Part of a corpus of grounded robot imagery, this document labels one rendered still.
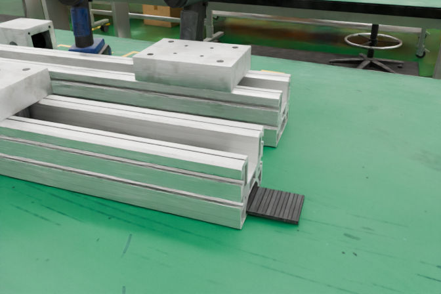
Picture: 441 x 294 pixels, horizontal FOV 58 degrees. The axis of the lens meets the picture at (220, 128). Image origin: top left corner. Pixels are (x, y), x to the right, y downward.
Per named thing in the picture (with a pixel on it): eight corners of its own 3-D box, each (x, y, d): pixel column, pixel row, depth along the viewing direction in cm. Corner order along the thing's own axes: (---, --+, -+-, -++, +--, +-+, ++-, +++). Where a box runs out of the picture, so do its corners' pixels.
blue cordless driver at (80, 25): (65, 82, 86) (43, -26, 75) (88, 54, 103) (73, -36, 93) (101, 81, 86) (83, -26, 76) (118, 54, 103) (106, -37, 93)
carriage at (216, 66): (136, 96, 64) (131, 56, 61) (166, 74, 73) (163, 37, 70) (231, 109, 59) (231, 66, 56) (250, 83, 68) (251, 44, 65)
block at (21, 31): (-7, 67, 95) (-19, 28, 90) (29, 54, 104) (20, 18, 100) (25, 73, 91) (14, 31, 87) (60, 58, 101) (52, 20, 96)
